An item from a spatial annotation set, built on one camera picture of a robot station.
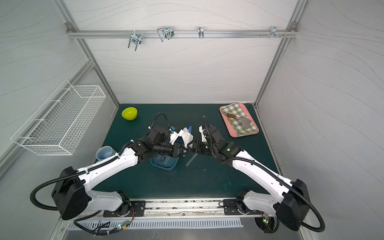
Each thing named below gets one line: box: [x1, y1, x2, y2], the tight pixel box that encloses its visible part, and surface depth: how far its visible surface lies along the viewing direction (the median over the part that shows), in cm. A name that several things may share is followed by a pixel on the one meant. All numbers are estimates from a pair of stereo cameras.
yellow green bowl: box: [121, 107, 138, 121], surface depth 113 cm
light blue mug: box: [95, 146, 117, 163], surface depth 88 cm
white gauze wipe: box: [181, 127, 194, 148], surface depth 76 cm
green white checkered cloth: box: [221, 102, 259, 136], surface depth 113 cm
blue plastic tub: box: [150, 153, 180, 170], surface depth 84 cm
